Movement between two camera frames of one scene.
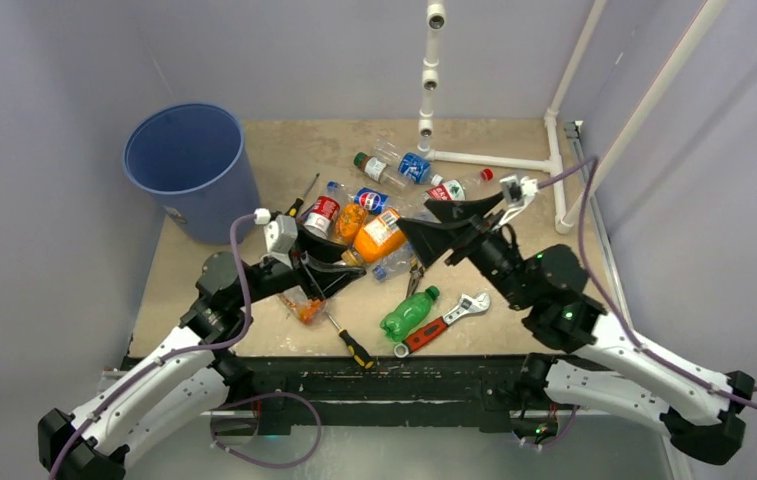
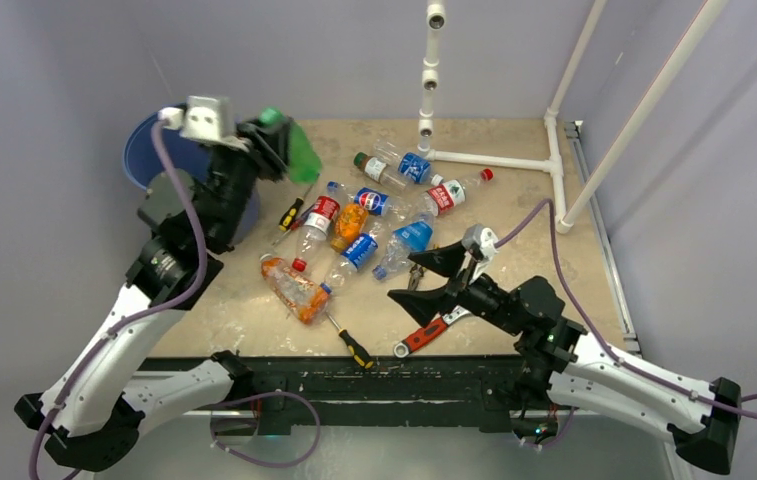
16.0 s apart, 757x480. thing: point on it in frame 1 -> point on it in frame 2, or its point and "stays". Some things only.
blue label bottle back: (411, 166) stays
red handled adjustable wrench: (426, 335) stays
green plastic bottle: (398, 322) -> (305, 161)
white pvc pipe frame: (564, 221) stays
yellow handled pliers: (416, 272) stays
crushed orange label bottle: (308, 310) stays
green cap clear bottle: (379, 171) stays
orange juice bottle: (380, 238) -> (350, 220)
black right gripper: (433, 240) -> (423, 304)
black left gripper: (318, 279) -> (269, 147)
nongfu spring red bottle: (455, 188) stays
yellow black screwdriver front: (354, 348) stays
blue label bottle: (350, 219) -> (354, 255)
